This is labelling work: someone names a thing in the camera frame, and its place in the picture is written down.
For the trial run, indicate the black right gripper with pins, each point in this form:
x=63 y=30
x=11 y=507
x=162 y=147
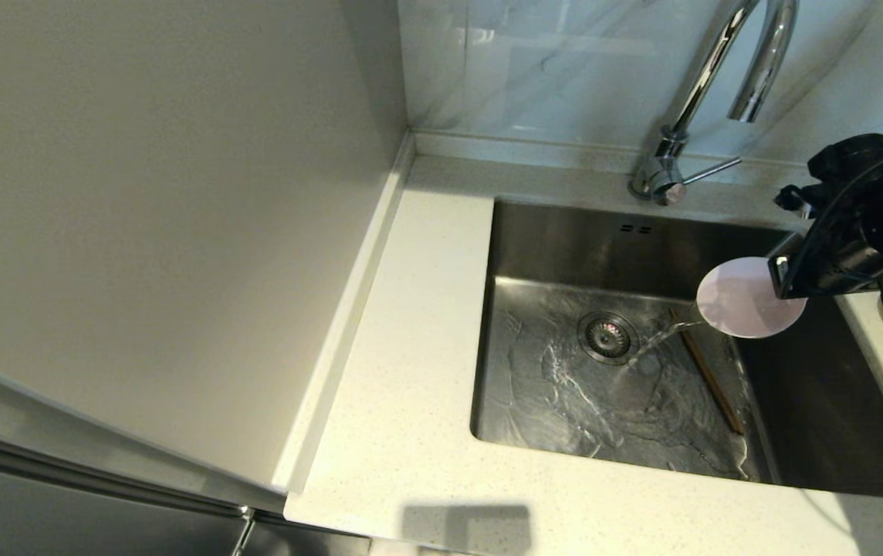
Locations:
x=866 y=216

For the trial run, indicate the pink plastic bowl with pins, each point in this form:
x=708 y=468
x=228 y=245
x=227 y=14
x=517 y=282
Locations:
x=742 y=301

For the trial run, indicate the thin chrome faucet lever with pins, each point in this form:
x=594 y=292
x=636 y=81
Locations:
x=712 y=170

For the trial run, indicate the brown wooden chopstick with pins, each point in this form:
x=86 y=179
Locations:
x=715 y=390
x=719 y=388

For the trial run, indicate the stainless steel sink basin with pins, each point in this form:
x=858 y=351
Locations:
x=565 y=432

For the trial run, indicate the chrome gooseneck faucet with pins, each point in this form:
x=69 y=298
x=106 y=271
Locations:
x=696 y=93

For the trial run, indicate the round metal drain strainer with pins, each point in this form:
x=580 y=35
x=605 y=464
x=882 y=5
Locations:
x=607 y=337

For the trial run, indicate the beige tall cabinet side panel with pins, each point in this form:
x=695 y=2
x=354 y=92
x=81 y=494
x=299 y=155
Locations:
x=140 y=193

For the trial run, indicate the grey cabinet door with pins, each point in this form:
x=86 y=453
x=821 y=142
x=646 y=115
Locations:
x=63 y=517

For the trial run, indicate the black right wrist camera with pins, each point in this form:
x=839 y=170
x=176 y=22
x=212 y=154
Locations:
x=793 y=270

